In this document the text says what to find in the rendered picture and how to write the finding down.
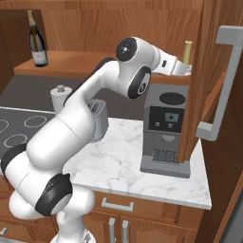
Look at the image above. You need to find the grey cupboard door handle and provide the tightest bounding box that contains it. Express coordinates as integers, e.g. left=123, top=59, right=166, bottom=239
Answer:
left=108, top=216, right=117, bottom=243
left=121, top=219, right=130, bottom=243

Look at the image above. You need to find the black hob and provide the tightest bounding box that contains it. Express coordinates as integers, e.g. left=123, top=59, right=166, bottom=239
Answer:
left=0, top=106, right=57, bottom=159

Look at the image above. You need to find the grey toaster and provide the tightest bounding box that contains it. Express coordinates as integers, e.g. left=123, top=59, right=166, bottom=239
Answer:
left=86, top=98, right=110, bottom=144

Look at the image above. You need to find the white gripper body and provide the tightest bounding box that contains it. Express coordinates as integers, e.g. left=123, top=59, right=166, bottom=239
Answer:
left=171, top=59, right=193, bottom=77

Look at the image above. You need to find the grey cabinet door handle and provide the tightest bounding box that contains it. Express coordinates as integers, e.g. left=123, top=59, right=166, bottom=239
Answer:
left=195, top=25, right=243, bottom=142

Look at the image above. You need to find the white paper towel roll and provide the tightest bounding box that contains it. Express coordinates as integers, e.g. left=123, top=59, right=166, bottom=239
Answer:
left=49, top=84, right=75, bottom=116

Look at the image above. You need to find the wooden wall cabinet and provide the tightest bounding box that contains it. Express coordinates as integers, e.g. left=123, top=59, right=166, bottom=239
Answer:
left=0, top=0, right=204, bottom=86

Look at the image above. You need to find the wooden cabinet door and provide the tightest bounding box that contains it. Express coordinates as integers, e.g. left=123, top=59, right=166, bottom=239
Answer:
left=176, top=0, right=243, bottom=164

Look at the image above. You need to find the grey coffee machine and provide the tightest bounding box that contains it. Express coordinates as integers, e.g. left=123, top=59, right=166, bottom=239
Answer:
left=140, top=83, right=192, bottom=179

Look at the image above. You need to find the wine bottle with white label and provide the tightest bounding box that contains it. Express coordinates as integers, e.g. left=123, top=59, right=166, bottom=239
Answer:
left=26, top=9, right=49, bottom=68

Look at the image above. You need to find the wooden drawer front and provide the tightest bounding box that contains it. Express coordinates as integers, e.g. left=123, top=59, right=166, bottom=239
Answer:
left=94, top=190, right=183, bottom=224

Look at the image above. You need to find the wooden base cupboard door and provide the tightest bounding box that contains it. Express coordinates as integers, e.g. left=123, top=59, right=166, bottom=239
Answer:
left=119, top=215, right=195, bottom=243
left=83, top=214, right=121, bottom=243

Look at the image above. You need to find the yellow candle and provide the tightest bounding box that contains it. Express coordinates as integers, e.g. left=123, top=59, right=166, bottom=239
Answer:
left=182, top=40, right=194, bottom=66

